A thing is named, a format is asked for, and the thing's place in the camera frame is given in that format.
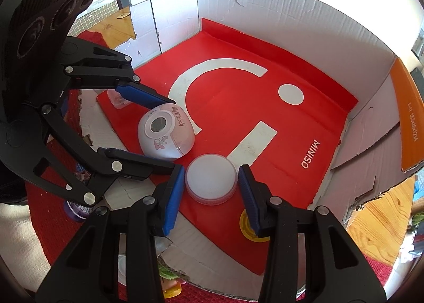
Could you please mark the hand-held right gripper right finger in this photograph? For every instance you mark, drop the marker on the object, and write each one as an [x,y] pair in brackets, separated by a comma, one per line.
[246,190]

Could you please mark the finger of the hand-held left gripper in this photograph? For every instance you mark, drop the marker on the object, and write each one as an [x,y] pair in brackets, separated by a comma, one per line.
[139,165]
[145,96]

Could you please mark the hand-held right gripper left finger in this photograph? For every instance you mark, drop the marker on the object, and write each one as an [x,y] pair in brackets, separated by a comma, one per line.
[172,203]

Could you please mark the white round jar lid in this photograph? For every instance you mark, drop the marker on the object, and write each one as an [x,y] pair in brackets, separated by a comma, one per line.
[210,177]

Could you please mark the pink and white round device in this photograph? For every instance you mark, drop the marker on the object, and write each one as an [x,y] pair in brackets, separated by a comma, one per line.
[172,139]

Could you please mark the green fluffy cloth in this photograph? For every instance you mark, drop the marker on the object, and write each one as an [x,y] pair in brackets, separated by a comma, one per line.
[167,270]

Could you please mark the orange and white cardboard box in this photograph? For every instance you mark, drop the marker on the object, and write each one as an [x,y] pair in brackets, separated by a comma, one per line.
[298,25]

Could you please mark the clear plastic case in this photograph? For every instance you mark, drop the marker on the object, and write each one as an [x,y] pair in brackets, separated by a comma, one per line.
[116,100]

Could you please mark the yellow bottle cap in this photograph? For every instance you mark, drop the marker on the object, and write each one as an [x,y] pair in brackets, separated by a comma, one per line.
[245,227]

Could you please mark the white tiled ledge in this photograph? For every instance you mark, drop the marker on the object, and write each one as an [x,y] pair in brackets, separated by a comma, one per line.
[96,8]

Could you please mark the purple bottle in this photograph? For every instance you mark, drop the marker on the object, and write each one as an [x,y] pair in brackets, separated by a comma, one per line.
[74,213]

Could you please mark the small cardboard scrap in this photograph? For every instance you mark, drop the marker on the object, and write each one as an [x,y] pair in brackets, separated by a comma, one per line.
[123,15]

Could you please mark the yellow base globe toy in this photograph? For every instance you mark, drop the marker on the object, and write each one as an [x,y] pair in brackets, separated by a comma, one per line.
[172,289]

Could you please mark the red paper bag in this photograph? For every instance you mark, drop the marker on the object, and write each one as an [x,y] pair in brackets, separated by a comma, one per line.
[232,91]

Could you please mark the red woven mat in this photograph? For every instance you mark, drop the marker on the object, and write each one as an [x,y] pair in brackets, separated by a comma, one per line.
[49,223]

